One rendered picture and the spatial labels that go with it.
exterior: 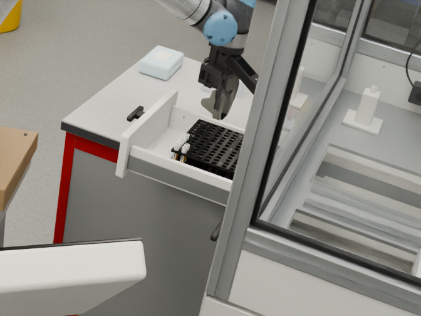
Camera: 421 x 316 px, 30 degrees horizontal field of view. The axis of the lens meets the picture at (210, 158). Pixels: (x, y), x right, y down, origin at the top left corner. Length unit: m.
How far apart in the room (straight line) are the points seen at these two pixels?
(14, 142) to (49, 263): 0.97
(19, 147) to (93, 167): 0.32
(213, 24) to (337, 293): 0.74
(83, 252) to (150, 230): 1.20
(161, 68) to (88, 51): 2.03
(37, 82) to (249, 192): 2.86
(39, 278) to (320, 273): 0.46
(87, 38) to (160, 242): 2.53
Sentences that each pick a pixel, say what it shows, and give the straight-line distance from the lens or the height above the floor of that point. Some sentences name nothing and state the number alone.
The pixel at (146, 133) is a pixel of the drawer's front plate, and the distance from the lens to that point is 1.80.
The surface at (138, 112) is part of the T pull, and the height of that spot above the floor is 0.91.
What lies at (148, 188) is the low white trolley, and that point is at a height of 0.65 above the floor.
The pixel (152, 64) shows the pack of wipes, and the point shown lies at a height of 0.80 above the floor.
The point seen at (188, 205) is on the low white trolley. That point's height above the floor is 0.64.
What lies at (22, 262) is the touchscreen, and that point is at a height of 1.19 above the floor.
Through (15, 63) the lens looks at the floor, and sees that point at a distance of 4.10.
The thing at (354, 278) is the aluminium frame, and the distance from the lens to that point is 1.18.
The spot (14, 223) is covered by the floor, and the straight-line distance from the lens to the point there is 2.95.
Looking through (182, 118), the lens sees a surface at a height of 0.87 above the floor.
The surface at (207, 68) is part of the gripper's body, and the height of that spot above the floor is 0.97.
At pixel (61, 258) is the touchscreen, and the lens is 0.91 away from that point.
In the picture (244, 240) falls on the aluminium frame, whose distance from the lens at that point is 1.20.
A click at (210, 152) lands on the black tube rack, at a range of 1.74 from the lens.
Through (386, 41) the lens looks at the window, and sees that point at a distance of 1.04.
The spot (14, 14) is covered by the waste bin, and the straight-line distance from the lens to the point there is 4.43.
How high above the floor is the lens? 1.76
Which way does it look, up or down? 30 degrees down
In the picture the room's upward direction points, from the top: 13 degrees clockwise
